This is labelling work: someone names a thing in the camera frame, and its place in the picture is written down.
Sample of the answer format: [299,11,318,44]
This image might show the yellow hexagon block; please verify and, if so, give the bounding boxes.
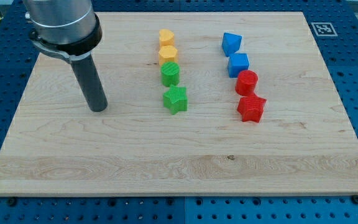
[158,45,178,65]

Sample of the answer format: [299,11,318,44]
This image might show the red cylinder block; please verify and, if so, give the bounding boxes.
[235,70,259,96]

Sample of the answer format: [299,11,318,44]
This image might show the green star block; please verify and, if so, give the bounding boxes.
[163,85,188,115]

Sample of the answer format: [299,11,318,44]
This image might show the green cylinder block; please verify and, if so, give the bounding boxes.
[160,62,180,87]

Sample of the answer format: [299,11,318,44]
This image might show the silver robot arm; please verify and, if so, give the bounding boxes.
[23,0,103,63]

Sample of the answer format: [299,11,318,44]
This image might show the wooden board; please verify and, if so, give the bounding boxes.
[0,12,358,197]

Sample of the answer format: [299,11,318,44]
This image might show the red star block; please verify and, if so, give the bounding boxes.
[237,93,267,123]

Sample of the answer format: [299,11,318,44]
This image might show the yellow heart block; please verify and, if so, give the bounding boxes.
[158,29,175,47]

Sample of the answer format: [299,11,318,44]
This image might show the blue cube block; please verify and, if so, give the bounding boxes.
[227,53,250,78]

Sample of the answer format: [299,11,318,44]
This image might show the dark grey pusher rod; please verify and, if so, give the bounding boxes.
[70,54,108,112]

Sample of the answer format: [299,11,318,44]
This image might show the blue triangle block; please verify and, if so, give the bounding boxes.
[221,32,242,57]

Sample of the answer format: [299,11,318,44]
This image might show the white fiducial marker tag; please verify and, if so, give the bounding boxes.
[311,22,337,37]

